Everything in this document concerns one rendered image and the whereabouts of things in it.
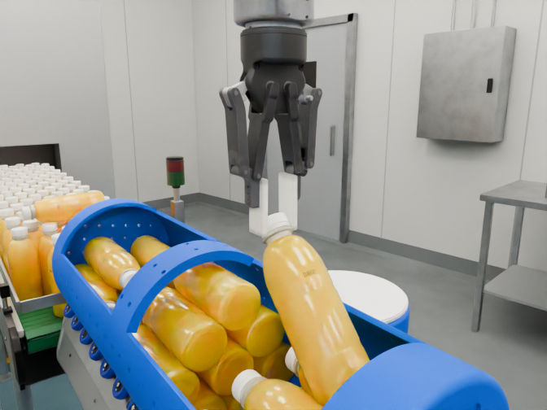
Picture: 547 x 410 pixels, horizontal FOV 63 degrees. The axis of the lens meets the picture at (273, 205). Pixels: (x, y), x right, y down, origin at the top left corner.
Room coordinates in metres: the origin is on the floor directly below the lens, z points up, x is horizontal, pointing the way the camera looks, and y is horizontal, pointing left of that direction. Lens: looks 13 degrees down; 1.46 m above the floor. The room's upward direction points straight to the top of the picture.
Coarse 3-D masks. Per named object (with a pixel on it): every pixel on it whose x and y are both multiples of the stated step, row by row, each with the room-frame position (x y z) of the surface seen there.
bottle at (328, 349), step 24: (264, 240) 0.51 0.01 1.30; (288, 240) 0.49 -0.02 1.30; (264, 264) 0.49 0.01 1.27; (288, 264) 0.47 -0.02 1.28; (312, 264) 0.47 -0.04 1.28; (288, 288) 0.46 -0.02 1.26; (312, 288) 0.45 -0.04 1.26; (288, 312) 0.45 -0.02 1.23; (312, 312) 0.44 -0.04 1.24; (336, 312) 0.44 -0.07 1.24; (288, 336) 0.45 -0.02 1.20; (312, 336) 0.43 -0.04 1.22; (336, 336) 0.42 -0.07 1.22; (312, 360) 0.42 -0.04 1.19; (336, 360) 0.41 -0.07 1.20; (360, 360) 0.42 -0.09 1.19; (312, 384) 0.41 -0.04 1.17; (336, 384) 0.40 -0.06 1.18
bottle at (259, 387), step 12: (252, 384) 0.45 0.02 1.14; (264, 384) 0.43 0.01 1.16; (276, 384) 0.42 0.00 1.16; (288, 384) 0.42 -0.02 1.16; (240, 396) 0.44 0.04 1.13; (252, 396) 0.42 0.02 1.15; (264, 396) 0.41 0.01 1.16; (276, 396) 0.40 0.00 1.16; (288, 396) 0.40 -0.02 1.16; (300, 396) 0.40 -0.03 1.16; (312, 396) 0.42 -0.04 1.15; (252, 408) 0.41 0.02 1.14; (264, 408) 0.40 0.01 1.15; (276, 408) 0.39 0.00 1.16; (288, 408) 0.39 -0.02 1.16; (300, 408) 0.38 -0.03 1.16; (312, 408) 0.38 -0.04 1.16
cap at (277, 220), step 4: (280, 212) 0.53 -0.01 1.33; (268, 216) 0.52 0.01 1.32; (272, 216) 0.52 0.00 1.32; (276, 216) 0.52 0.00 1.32; (280, 216) 0.52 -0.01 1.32; (284, 216) 0.53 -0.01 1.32; (268, 220) 0.52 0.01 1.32; (272, 220) 0.52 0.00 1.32; (276, 220) 0.52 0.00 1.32; (280, 220) 0.52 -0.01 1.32; (284, 220) 0.52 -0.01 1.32; (268, 224) 0.51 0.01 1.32; (272, 224) 0.51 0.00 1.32; (276, 224) 0.51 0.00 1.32; (280, 224) 0.51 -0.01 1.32; (284, 224) 0.52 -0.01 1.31; (288, 224) 0.52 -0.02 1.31; (268, 228) 0.51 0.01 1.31; (272, 228) 0.51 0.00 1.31; (268, 232) 0.51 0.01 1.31
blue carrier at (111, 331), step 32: (96, 224) 0.98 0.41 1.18; (128, 224) 1.03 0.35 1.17; (160, 224) 1.08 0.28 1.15; (64, 256) 0.87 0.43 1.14; (160, 256) 0.65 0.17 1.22; (192, 256) 0.63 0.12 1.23; (224, 256) 0.66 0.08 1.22; (64, 288) 0.83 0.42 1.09; (128, 288) 0.62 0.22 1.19; (160, 288) 0.59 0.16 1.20; (96, 320) 0.65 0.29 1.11; (128, 320) 0.57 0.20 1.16; (352, 320) 0.55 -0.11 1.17; (128, 352) 0.54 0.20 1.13; (384, 352) 0.37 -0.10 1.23; (416, 352) 0.37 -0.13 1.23; (128, 384) 0.54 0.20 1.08; (160, 384) 0.46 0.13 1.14; (352, 384) 0.33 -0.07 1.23; (384, 384) 0.33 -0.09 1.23; (416, 384) 0.32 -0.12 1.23; (448, 384) 0.32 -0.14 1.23; (480, 384) 0.35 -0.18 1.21
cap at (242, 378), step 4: (244, 372) 0.47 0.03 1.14; (248, 372) 0.47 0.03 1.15; (252, 372) 0.47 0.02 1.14; (256, 372) 0.48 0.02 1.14; (240, 376) 0.46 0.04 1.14; (244, 376) 0.46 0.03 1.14; (248, 376) 0.46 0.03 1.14; (252, 376) 0.46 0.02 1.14; (256, 376) 0.46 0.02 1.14; (260, 376) 0.47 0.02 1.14; (236, 380) 0.46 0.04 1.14; (240, 380) 0.46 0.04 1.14; (244, 380) 0.46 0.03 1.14; (248, 380) 0.46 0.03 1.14; (236, 384) 0.46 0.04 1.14; (240, 384) 0.45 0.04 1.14; (244, 384) 0.45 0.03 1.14; (232, 388) 0.46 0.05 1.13; (236, 388) 0.45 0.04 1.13; (240, 388) 0.45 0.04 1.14; (232, 392) 0.46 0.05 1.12; (236, 392) 0.45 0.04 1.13; (240, 392) 0.45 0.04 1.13; (236, 396) 0.45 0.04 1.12
